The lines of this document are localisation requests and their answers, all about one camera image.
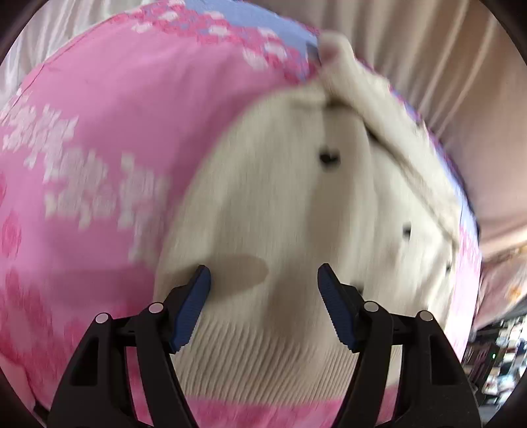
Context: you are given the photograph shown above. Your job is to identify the cream knitted sweater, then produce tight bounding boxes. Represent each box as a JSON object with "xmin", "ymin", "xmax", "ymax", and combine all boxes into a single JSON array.
[{"xmin": 154, "ymin": 33, "xmax": 461, "ymax": 405}]

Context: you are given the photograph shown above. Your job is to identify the pink floral bed sheet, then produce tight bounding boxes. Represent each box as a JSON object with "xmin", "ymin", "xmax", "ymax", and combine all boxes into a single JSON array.
[{"xmin": 1, "ymin": 1, "xmax": 481, "ymax": 427}]

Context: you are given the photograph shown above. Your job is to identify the beige curtain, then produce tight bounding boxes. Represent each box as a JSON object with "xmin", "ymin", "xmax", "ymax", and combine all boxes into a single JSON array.
[{"xmin": 1, "ymin": 1, "xmax": 525, "ymax": 269}]

